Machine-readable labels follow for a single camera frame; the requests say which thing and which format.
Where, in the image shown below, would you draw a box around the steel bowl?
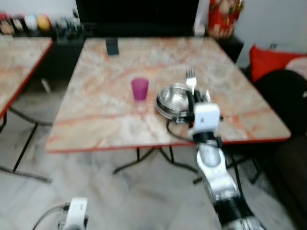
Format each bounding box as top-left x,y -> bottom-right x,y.
154,83 -> 197,121

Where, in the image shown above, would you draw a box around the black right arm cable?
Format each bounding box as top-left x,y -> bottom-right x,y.
166,118 -> 198,143

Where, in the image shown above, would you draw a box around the silver metal fork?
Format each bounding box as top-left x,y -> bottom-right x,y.
185,67 -> 198,94

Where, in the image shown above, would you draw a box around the silver metal spoon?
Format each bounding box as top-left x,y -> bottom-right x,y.
203,89 -> 213,104

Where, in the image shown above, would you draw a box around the red cushion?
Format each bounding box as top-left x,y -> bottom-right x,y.
248,44 -> 307,83

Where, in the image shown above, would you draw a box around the marble side table black legs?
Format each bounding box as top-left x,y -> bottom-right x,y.
0,35 -> 54,184

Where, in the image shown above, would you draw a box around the black round chair back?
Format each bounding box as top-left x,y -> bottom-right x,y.
252,69 -> 307,138

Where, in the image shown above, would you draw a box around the purple plastic cup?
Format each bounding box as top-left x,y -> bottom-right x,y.
130,77 -> 150,102

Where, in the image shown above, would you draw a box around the marble folding table black legs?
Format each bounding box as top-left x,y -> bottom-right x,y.
45,36 -> 292,184

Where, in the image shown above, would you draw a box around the yellow round ornament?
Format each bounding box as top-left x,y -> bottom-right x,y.
37,15 -> 52,32

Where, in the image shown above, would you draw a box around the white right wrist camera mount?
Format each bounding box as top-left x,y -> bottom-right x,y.
192,103 -> 222,131

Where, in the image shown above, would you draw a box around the white round ornament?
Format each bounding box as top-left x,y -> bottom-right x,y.
24,14 -> 38,31

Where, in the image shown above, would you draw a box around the red patterned gift bag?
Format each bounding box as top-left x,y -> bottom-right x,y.
207,0 -> 246,40

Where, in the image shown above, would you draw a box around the black television screen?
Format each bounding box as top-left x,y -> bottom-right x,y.
75,0 -> 200,25

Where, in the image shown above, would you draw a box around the grey left arm cable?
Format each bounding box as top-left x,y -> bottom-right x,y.
32,203 -> 68,230

